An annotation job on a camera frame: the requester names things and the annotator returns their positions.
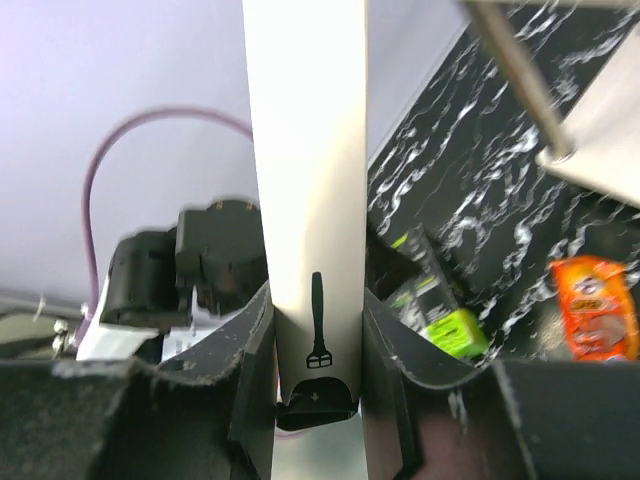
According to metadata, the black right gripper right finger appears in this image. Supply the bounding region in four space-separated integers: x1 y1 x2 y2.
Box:
362 294 639 479

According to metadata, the white two-tier shelf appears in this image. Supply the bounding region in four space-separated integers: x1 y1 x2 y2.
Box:
459 0 640 209

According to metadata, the black green Gillette box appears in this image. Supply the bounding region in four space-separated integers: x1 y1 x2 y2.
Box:
365 225 489 361

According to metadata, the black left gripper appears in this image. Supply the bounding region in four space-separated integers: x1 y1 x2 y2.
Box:
99 199 268 330

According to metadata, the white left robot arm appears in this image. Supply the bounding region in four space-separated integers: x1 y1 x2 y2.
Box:
76 199 267 360

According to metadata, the orange Bic razor pack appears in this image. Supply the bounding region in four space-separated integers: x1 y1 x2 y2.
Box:
550 255 639 361

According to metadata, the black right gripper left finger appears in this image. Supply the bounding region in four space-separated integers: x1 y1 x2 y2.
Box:
1 287 276 479

